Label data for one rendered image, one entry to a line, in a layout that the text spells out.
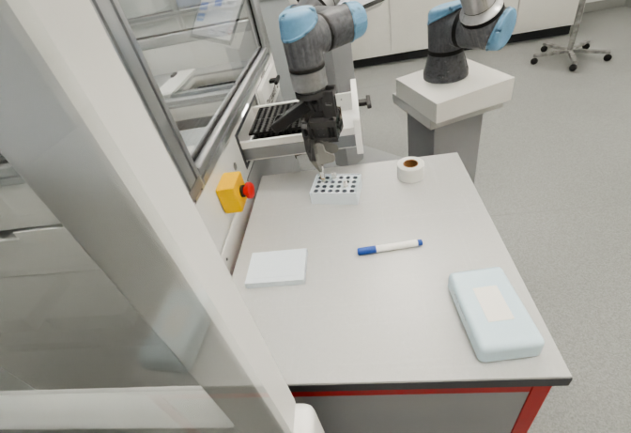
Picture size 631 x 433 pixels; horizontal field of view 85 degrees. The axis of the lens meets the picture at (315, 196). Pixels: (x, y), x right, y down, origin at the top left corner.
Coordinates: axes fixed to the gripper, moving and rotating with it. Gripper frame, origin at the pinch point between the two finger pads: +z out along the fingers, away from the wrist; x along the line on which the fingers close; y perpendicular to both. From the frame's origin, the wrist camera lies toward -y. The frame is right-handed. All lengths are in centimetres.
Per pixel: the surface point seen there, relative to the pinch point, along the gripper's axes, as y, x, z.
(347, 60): -14, 125, 15
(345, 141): 4.9, 12.1, 0.4
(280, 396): 11, -57, -11
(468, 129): 42, 53, 21
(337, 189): 4.3, -1.2, 6.6
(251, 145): -20.9, 7.7, -2.3
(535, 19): 135, 345, 65
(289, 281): -1.0, -29.1, 8.7
